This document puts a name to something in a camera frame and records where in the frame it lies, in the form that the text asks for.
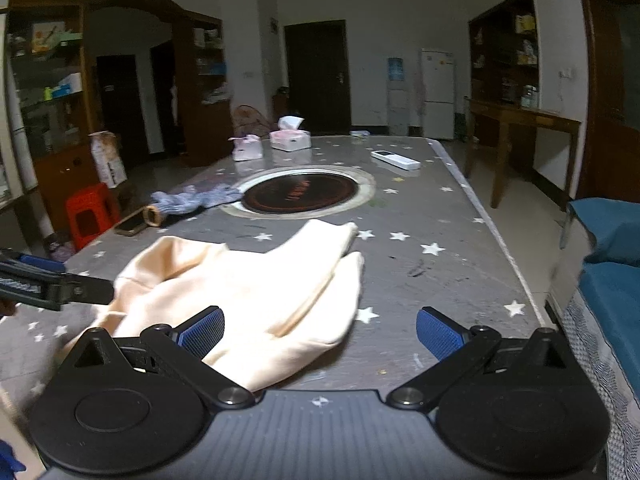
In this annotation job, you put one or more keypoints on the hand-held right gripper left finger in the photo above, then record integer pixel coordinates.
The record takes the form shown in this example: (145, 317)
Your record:
(202, 332)

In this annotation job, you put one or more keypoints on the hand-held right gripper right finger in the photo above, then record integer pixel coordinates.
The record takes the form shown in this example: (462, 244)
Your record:
(440, 332)

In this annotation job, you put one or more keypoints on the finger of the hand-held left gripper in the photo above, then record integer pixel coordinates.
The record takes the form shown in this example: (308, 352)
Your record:
(75, 290)

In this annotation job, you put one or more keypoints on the cream garment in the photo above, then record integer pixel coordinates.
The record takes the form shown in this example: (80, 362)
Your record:
(250, 285)

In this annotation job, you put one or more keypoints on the black smartphone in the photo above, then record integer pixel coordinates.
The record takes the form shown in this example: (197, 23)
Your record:
(131, 223)

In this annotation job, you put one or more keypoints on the red plastic stool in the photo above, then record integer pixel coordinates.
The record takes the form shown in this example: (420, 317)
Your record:
(92, 200)

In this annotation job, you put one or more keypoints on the grey star-printed tablecloth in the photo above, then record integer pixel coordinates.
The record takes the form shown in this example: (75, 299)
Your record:
(425, 210)

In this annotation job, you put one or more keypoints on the white printed carton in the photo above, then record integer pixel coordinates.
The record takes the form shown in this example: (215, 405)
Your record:
(107, 160)

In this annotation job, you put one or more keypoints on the blue-grey knit glove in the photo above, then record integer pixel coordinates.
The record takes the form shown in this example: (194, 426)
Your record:
(190, 199)

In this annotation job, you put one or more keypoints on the butterfly printed blanket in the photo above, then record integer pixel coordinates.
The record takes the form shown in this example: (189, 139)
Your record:
(595, 360)

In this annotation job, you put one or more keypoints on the round black induction cooker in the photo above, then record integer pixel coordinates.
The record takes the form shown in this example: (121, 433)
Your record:
(300, 192)

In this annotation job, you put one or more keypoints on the white remote control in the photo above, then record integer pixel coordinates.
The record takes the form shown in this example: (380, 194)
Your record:
(395, 159)

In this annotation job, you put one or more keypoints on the pink tissue pack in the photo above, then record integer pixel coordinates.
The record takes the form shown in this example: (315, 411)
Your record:
(247, 149)

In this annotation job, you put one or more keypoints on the pink and white tissue box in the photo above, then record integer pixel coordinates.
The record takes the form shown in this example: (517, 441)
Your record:
(290, 139)

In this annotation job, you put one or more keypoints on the small white packet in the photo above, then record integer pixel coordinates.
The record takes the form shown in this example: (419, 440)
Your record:
(360, 133)

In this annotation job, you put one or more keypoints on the wooden arched shelf unit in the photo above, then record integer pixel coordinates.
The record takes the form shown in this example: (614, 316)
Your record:
(85, 60)

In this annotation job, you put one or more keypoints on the wooden desk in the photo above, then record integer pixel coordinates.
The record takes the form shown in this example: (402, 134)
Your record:
(520, 116)

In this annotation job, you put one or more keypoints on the white refrigerator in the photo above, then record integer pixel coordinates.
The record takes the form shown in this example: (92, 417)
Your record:
(437, 95)

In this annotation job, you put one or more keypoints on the water dispenser with blue bottle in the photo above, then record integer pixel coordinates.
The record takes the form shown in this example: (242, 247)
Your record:
(397, 95)

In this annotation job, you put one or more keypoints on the glass jar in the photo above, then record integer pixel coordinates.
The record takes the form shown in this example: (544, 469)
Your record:
(529, 97)

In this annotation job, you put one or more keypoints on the dark wooden door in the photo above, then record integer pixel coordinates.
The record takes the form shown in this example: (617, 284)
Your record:
(317, 75)

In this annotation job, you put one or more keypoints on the brown door with glass panel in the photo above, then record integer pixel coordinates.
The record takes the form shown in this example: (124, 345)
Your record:
(605, 85)

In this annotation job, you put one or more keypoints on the wooden wall shelf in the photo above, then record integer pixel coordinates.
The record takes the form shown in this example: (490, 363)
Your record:
(500, 50)

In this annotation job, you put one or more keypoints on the white wall socket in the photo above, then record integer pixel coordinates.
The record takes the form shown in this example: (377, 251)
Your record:
(567, 73)

